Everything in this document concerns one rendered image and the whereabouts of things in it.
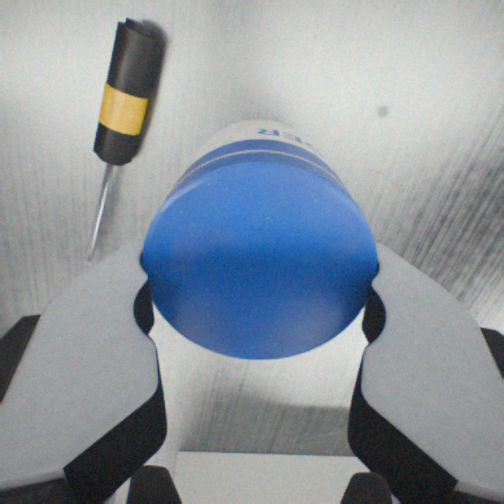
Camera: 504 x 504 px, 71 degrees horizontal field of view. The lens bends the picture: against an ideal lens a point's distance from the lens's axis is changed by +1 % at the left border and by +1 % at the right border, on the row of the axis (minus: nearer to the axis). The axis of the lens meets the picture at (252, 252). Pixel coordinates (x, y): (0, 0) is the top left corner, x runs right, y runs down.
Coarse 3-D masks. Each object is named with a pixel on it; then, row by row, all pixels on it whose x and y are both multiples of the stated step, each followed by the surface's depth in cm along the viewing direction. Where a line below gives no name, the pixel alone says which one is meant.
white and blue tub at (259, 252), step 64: (256, 128) 13; (192, 192) 9; (256, 192) 9; (320, 192) 9; (192, 256) 10; (256, 256) 10; (320, 256) 10; (192, 320) 11; (256, 320) 11; (320, 320) 11
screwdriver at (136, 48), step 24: (120, 24) 22; (120, 48) 22; (144, 48) 22; (120, 72) 23; (144, 72) 23; (120, 96) 23; (144, 96) 24; (120, 120) 24; (96, 144) 26; (120, 144) 25; (96, 216) 29; (96, 240) 31
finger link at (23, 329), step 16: (32, 320) 8; (16, 336) 7; (0, 352) 7; (16, 352) 7; (0, 368) 7; (16, 368) 7; (0, 384) 6; (0, 400) 6; (0, 496) 5; (16, 496) 5; (32, 496) 5; (48, 496) 5; (64, 496) 5
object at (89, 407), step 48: (144, 240) 11; (96, 288) 9; (144, 288) 9; (48, 336) 7; (96, 336) 7; (144, 336) 7; (48, 384) 6; (96, 384) 6; (144, 384) 6; (0, 432) 6; (48, 432) 6; (96, 432) 6; (144, 432) 6; (0, 480) 5; (48, 480) 5; (96, 480) 6
